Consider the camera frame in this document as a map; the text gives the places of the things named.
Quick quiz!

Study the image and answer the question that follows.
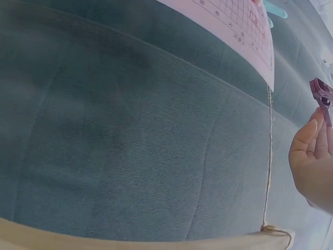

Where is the person's right hand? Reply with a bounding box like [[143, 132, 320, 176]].
[[288, 106, 333, 216]]

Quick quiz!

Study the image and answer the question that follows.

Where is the purple plastic clothespin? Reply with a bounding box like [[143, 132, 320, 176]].
[[309, 77, 333, 128]]

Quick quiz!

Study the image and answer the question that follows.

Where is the pink grid paper sheet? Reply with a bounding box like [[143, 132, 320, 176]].
[[158, 0, 275, 91]]

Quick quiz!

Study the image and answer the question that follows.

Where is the jute twine string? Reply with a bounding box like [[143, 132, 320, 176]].
[[260, 84, 296, 249]]

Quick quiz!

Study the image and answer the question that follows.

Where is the beige wooden post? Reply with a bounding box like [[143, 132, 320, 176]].
[[0, 216, 296, 250]]

